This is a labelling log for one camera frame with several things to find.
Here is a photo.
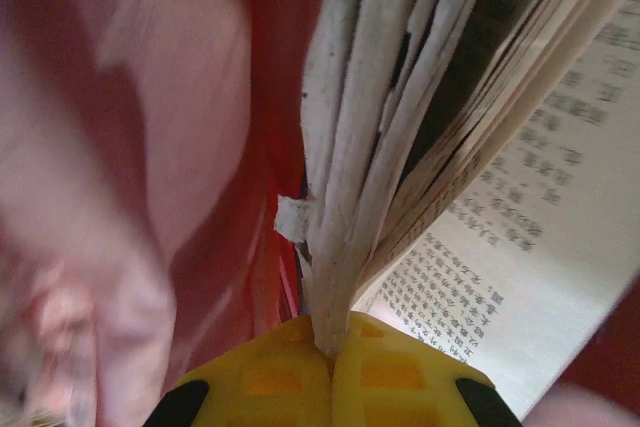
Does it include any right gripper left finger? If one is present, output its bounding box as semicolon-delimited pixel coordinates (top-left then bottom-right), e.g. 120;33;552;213
149;315;334;427

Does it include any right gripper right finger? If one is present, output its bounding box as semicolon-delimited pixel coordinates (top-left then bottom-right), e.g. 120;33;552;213
330;311;524;427

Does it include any yellow paperback book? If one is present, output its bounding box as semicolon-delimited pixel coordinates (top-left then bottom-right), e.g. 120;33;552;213
274;0;640;421

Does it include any pink school backpack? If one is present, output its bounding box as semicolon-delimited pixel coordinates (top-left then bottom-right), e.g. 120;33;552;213
0;0;640;427

